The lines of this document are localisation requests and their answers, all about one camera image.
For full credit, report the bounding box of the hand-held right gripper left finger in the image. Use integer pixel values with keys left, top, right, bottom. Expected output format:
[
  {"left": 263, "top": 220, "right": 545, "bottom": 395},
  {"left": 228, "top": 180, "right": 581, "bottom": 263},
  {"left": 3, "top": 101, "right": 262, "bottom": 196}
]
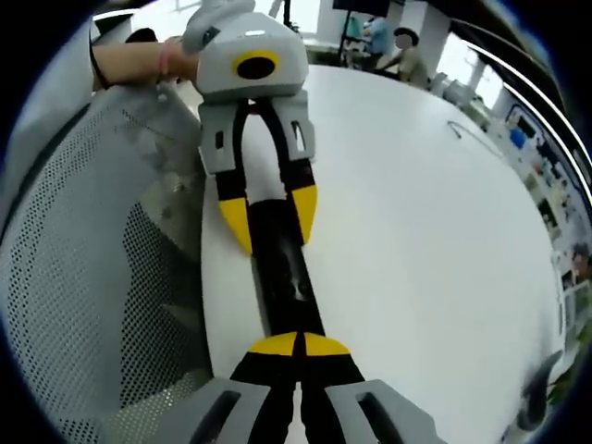
[{"left": 156, "top": 330, "right": 302, "bottom": 444}]

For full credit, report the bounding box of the black cable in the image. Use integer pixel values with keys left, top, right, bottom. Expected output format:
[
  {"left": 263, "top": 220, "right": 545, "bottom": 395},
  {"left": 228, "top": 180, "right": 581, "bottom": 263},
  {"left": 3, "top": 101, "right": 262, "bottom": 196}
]
[{"left": 447, "top": 120, "right": 492, "bottom": 150}]

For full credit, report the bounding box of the black remote control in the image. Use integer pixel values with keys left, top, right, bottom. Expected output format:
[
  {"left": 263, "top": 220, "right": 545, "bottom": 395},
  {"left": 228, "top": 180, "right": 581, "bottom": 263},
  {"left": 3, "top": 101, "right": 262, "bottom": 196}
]
[{"left": 247, "top": 197, "right": 327, "bottom": 339}]

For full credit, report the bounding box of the black tripod stand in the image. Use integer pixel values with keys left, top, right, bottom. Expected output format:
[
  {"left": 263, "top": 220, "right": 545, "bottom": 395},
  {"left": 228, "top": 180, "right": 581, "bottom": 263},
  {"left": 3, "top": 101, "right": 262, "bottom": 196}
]
[{"left": 338, "top": 8, "right": 355, "bottom": 68}]

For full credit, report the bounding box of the black wall screen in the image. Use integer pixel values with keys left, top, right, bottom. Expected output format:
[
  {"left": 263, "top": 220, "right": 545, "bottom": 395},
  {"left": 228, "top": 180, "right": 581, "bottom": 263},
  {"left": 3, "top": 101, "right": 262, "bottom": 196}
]
[{"left": 332, "top": 0, "right": 390, "bottom": 15}]

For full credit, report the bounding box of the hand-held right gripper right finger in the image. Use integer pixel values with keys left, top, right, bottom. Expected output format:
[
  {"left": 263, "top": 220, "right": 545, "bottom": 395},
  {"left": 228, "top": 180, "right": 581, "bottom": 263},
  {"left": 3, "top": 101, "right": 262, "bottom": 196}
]
[{"left": 295, "top": 330, "right": 448, "bottom": 444}]

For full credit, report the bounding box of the person's left hand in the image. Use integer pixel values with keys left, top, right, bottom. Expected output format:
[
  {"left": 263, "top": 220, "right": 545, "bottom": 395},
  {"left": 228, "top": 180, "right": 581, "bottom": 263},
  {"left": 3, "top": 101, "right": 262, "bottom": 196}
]
[{"left": 165, "top": 36, "right": 203, "bottom": 85}]

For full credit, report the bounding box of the long ceiling light strip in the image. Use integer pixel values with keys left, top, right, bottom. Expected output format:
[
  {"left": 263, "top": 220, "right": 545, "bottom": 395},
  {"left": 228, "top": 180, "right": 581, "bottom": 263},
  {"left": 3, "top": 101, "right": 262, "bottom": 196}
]
[{"left": 464, "top": 43, "right": 592, "bottom": 186}]

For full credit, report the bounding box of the black hair tie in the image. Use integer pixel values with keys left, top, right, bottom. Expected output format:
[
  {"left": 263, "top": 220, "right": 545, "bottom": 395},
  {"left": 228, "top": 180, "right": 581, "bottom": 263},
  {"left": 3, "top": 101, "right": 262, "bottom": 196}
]
[{"left": 89, "top": 44, "right": 111, "bottom": 90}]

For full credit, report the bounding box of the potted green plant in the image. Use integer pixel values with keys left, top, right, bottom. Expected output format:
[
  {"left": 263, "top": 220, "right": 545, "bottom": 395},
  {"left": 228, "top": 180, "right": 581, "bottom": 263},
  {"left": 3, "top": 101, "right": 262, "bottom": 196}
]
[{"left": 514, "top": 349, "right": 580, "bottom": 435}]

